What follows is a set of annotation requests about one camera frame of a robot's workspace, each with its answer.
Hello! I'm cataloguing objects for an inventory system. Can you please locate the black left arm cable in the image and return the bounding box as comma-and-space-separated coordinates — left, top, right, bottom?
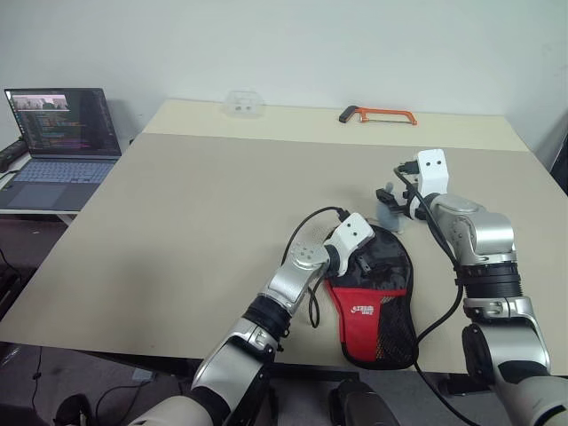
282, 205, 351, 330

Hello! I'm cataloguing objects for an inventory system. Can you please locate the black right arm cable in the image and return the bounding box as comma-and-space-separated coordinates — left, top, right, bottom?
392, 162, 485, 426

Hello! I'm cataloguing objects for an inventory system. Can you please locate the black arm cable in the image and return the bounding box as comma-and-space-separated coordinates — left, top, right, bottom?
282, 205, 351, 330
392, 162, 485, 426

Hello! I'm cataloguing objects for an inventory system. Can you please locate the grey open laptop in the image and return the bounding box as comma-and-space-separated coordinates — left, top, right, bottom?
0, 87, 123, 212

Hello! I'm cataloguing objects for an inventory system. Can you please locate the orange hacksaw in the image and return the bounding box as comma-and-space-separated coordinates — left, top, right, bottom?
338, 105, 419, 128

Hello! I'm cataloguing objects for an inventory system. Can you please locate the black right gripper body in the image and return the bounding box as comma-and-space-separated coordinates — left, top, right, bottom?
375, 162, 421, 219

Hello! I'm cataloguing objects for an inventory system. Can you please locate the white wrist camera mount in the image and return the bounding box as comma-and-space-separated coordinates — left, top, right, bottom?
406, 149, 449, 221
325, 212, 375, 277

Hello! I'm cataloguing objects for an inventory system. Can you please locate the clear plastic box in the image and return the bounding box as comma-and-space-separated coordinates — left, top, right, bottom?
225, 90, 264, 119

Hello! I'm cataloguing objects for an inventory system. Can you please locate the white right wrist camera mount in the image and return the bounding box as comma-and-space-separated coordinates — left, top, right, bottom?
406, 149, 449, 221

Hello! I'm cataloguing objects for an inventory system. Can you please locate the dark rounded shape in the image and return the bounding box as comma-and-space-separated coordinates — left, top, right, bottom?
327, 378, 401, 426

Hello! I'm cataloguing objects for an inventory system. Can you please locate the black floor cable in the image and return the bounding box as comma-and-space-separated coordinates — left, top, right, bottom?
30, 345, 150, 426

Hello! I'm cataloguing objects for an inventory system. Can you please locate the black table frame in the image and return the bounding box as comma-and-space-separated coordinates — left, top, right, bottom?
265, 362, 494, 397

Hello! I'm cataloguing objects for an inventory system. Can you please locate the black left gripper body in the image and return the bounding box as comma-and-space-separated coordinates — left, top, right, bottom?
348, 241, 378, 279

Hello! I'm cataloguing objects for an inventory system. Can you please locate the black red paddle case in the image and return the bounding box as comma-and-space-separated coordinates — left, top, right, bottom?
326, 224, 421, 370

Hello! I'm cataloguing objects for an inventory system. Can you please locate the black bar-shaped device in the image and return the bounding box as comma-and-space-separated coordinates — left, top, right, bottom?
0, 138, 30, 174

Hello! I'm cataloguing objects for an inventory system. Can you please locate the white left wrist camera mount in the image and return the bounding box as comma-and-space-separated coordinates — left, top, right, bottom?
325, 212, 375, 277

